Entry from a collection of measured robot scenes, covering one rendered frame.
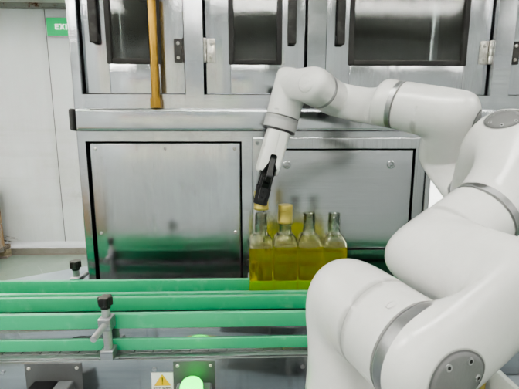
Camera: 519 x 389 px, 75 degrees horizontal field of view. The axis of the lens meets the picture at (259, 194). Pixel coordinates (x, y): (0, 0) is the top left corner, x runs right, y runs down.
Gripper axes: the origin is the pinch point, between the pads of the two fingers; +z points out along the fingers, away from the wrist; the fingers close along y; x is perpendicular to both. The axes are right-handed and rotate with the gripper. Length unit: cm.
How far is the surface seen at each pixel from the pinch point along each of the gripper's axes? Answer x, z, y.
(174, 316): -11.9, 26.7, 13.3
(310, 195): 14.2, -1.3, -12.7
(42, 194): -216, 106, -315
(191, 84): -24.0, -21.6, -15.4
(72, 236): -174, 147, -314
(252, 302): 3.9, 23.4, 6.0
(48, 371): -33, 43, 15
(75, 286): -39, 35, -4
